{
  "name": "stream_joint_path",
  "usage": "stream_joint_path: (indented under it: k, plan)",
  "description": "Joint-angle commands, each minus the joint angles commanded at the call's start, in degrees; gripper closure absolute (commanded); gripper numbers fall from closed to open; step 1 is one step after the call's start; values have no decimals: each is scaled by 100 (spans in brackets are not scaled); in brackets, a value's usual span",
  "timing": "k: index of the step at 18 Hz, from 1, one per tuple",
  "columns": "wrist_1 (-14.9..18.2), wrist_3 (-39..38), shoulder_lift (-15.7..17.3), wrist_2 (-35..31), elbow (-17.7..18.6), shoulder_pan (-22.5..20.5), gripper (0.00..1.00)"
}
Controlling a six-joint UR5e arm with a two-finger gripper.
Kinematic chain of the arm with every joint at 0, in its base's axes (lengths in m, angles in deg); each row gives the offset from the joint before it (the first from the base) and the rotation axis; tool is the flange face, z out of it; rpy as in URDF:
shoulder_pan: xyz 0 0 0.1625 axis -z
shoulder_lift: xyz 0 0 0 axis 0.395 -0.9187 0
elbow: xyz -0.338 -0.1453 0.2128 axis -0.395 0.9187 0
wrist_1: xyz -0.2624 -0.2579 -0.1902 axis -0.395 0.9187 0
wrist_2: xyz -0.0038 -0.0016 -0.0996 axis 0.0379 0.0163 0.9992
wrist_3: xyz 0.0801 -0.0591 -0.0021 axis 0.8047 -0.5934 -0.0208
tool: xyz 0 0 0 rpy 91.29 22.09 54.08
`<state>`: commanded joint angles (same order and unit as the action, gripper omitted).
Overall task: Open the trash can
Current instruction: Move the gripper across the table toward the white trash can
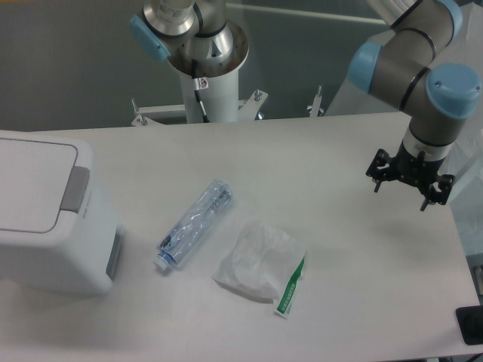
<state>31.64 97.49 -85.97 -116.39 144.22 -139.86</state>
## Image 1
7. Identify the white metal mounting frame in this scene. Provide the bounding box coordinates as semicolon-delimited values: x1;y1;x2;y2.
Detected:
130;84;326;127

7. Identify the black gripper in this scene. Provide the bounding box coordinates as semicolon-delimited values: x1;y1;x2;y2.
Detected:
366;143;454;211

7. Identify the black cable on pedestal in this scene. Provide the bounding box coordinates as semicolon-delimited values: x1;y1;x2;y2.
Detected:
190;59;211;124

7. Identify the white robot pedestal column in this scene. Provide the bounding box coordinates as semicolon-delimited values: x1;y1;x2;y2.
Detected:
178;70;238;124

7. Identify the grey trash can push button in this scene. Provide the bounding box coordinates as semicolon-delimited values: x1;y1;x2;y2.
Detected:
60;166;90;213

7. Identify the crushed clear plastic bottle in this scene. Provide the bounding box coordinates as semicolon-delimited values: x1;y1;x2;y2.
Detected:
154;179;233;271

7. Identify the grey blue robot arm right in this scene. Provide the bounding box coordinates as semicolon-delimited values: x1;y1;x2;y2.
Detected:
347;1;482;204

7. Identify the white plastic trash can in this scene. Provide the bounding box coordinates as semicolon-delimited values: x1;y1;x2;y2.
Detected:
1;130;124;294

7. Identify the black device at table edge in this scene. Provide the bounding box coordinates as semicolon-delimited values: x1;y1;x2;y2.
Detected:
456;305;482;345

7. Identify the silver blue robot arm base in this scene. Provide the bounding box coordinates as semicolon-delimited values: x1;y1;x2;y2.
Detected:
129;1;249;78

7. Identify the white plastic bag green stripe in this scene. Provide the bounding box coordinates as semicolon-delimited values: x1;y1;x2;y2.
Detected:
212;220;306;318

